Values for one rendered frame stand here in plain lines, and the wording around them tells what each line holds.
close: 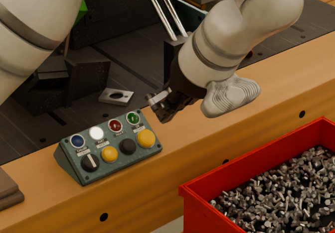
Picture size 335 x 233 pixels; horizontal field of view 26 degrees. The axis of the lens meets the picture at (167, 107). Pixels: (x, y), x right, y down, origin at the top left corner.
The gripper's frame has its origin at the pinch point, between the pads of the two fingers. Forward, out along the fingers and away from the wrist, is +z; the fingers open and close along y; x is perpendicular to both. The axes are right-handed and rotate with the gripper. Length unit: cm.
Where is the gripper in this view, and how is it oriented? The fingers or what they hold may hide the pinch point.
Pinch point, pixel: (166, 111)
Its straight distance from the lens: 107.9
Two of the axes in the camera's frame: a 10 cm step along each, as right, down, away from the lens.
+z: -3.5, 4.6, 8.2
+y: -7.9, 3.3, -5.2
